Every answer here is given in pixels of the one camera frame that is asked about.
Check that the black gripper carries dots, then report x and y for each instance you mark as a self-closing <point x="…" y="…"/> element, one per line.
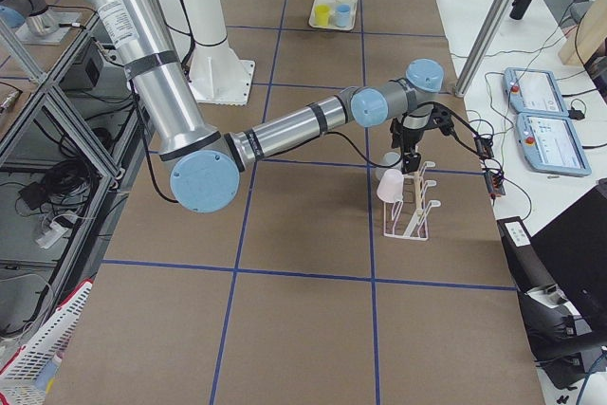
<point x="411" y="141"/>

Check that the pink plastic cup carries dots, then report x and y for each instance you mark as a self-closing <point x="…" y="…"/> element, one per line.
<point x="390" y="187"/>

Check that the yellow plastic cup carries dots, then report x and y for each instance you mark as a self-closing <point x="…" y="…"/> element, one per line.
<point x="322" y="14"/>

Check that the frosted white plastic cup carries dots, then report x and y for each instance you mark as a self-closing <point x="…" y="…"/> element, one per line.
<point x="391" y="160"/>

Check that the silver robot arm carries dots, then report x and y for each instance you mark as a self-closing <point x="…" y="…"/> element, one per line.
<point x="205" y="163"/>

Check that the light blue cup on tray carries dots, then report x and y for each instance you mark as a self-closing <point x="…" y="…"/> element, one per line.
<point x="342" y="15"/>

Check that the cream plastic tray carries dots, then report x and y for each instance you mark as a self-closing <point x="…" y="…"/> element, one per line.
<point x="332" y="4"/>

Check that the orange circuit board upper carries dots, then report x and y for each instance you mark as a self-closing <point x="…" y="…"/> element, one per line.
<point x="484" y="147"/>

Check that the orange circuit board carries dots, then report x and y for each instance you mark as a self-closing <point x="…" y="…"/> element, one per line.
<point x="495" y="183"/>
<point x="484" y="147"/>

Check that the orange circuit board lower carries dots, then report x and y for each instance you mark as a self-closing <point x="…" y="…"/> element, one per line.
<point x="495" y="183"/>

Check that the upper blue teach pendant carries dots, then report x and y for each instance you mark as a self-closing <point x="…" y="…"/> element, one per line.
<point x="534" y="91"/>

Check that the blue teach pendant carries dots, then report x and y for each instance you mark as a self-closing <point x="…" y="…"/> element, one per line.
<point x="534" y="91"/>
<point x="550" y="145"/>

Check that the lower blue teach pendant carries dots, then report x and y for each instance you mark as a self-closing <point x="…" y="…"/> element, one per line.
<point x="550" y="145"/>

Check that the white plastic basket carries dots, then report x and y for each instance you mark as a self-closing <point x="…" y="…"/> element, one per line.
<point x="29" y="374"/>

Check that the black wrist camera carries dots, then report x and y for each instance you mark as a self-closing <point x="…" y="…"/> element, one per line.
<point x="441" y="119"/>

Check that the white wire cup rack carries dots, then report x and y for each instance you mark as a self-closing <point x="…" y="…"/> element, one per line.
<point x="408" y="219"/>

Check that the aluminium frame post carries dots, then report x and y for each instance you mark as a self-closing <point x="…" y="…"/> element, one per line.
<point x="488" y="30"/>

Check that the white central pedestal column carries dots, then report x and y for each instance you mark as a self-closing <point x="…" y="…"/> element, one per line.
<point x="216" y="74"/>

